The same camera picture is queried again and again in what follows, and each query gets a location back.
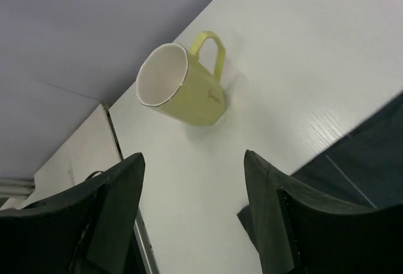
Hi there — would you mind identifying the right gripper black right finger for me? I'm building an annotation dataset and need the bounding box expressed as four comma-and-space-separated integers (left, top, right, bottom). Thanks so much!
244, 150, 402, 273

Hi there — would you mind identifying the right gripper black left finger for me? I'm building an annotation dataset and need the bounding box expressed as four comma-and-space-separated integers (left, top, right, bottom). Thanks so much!
1, 153, 145, 273

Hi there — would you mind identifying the pale yellow mug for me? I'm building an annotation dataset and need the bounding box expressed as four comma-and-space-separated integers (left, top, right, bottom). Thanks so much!
135, 31, 226, 126

